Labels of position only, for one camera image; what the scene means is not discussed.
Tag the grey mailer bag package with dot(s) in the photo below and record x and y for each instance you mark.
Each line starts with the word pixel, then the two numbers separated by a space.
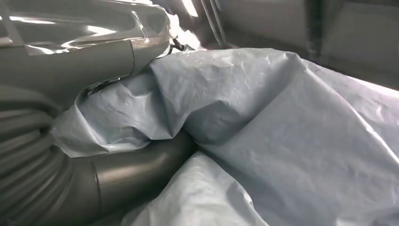
pixel 280 140

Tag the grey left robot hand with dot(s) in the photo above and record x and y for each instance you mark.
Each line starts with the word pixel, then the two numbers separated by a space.
pixel 78 59

